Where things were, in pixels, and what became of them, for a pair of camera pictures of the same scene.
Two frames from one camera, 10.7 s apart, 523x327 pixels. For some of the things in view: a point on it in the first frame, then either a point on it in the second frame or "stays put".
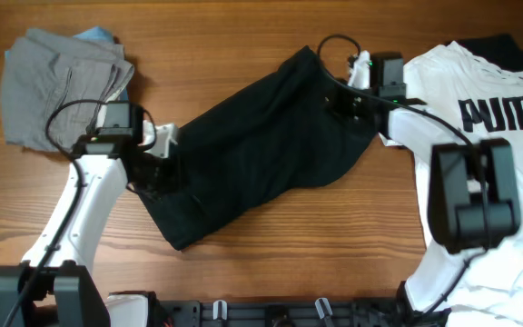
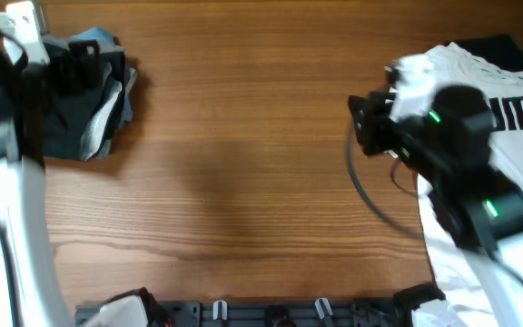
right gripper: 336,101 → 373,121
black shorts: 271,140 → 65,113
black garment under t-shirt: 503,52 stays put
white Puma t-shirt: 478,98 stays put
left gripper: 168,184 → 88,65
